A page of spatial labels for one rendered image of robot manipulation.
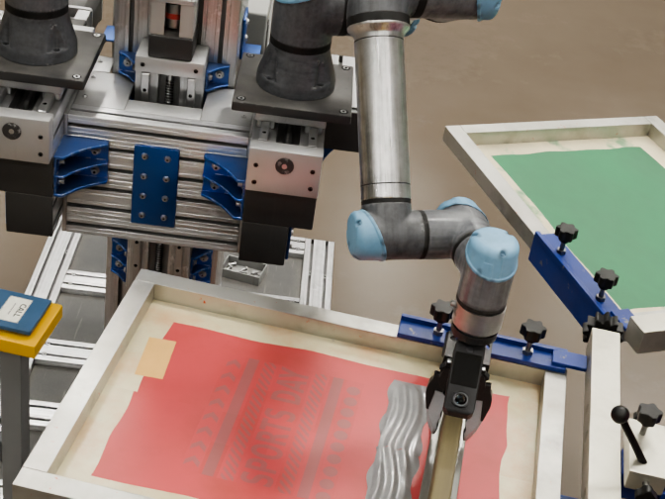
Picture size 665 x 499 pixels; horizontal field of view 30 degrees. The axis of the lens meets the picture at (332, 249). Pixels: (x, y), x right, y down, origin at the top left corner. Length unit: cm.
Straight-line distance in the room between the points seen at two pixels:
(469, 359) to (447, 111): 347
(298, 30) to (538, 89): 342
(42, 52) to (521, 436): 111
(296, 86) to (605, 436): 85
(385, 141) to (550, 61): 414
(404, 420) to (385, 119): 53
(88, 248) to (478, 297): 210
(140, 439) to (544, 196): 120
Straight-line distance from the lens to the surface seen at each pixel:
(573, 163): 297
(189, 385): 209
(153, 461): 195
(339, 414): 207
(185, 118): 243
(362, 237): 181
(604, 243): 269
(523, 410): 217
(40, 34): 237
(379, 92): 185
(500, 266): 178
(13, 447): 240
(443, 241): 185
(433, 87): 546
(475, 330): 184
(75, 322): 345
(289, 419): 205
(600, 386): 213
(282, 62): 233
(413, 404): 211
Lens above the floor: 230
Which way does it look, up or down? 33 degrees down
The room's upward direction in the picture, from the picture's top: 9 degrees clockwise
